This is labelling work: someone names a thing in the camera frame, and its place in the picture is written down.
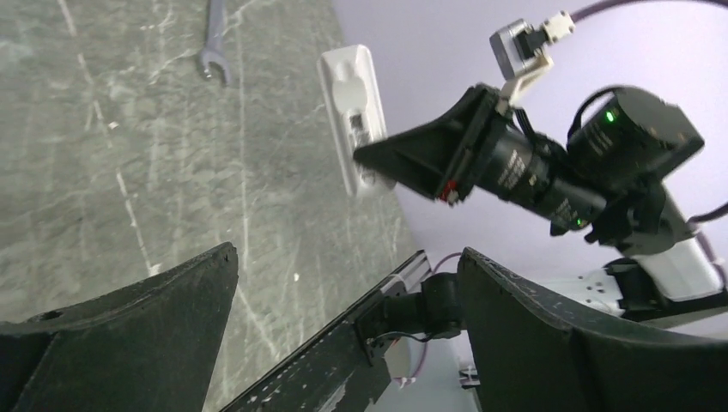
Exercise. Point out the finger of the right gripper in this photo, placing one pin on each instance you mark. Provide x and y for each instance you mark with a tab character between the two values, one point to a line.
422	158

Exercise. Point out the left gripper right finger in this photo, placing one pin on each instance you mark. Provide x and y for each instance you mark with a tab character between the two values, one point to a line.
537	350

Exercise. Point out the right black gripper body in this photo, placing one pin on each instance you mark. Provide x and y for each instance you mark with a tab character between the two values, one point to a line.
472	153

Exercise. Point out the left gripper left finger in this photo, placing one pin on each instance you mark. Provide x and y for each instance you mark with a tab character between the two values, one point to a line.
150	346

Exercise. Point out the white remote control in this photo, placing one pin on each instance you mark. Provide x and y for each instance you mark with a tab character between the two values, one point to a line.
351	94

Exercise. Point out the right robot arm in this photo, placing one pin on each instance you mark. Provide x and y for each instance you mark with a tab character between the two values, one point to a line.
607	180

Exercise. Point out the silver open-end wrench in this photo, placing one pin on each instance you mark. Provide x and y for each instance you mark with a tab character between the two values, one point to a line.
211	52

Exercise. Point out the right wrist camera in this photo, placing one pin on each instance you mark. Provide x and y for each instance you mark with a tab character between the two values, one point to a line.
520	50

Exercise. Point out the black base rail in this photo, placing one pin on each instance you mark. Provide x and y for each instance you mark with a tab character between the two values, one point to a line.
382	339

